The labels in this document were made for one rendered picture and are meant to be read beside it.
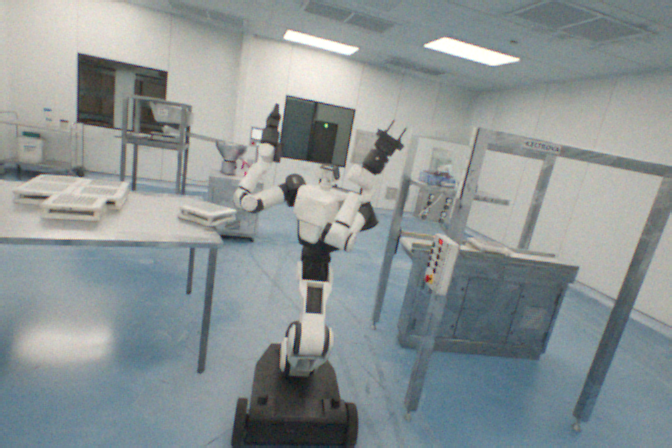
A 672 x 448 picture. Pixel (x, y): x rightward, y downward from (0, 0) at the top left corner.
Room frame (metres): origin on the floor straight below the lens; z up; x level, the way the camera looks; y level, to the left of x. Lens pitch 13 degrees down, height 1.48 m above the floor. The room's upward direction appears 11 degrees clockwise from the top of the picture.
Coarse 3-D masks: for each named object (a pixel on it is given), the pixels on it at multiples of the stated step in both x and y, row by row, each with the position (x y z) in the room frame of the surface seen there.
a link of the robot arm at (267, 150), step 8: (264, 136) 1.81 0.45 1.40; (264, 144) 1.77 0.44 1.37; (272, 144) 1.82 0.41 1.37; (280, 144) 1.83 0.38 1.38; (264, 152) 1.76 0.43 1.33; (272, 152) 1.78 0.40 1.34; (280, 152) 1.82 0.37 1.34; (264, 160) 1.81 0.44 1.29; (272, 160) 1.84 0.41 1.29; (280, 160) 1.82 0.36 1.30
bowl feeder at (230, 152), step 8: (216, 144) 4.41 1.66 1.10; (224, 144) 4.34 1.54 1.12; (232, 144) 4.35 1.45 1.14; (240, 144) 4.68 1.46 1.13; (224, 152) 4.37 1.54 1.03; (232, 152) 4.37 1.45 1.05; (240, 152) 4.44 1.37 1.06; (224, 160) 4.46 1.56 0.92; (232, 160) 4.46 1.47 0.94; (248, 160) 4.51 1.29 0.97; (224, 168) 4.43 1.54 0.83; (232, 168) 4.45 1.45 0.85
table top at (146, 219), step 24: (0, 192) 2.00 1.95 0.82; (144, 192) 2.60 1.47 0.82; (0, 216) 1.64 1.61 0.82; (24, 216) 1.70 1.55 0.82; (120, 216) 1.96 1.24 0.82; (144, 216) 2.04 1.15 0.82; (168, 216) 2.13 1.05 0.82; (0, 240) 1.42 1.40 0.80; (24, 240) 1.46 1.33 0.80; (48, 240) 1.50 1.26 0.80; (72, 240) 1.54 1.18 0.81; (96, 240) 1.58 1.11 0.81; (120, 240) 1.63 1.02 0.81; (144, 240) 1.68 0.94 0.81; (168, 240) 1.73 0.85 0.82; (192, 240) 1.80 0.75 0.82; (216, 240) 1.86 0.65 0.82
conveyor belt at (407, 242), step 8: (400, 240) 2.70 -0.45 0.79; (408, 240) 2.64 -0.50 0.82; (416, 240) 2.68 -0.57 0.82; (424, 240) 2.72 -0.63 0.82; (408, 248) 2.50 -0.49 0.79; (416, 248) 2.48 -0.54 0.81; (464, 248) 2.71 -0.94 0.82; (480, 256) 2.56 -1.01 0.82; (520, 256) 2.79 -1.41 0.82; (528, 256) 2.85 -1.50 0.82; (536, 264) 2.63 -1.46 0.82
